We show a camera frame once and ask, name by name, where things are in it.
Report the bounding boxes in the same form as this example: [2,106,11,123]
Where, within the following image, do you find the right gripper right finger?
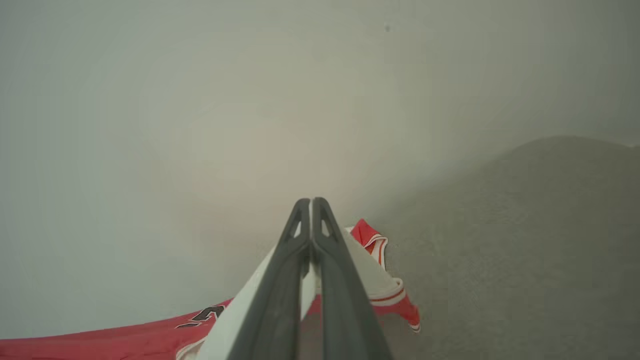
[311,197,393,360]

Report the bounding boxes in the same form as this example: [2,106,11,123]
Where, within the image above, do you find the red jersey white trim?
[0,218,422,360]

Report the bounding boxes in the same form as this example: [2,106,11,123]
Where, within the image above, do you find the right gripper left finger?
[227,198,313,360]

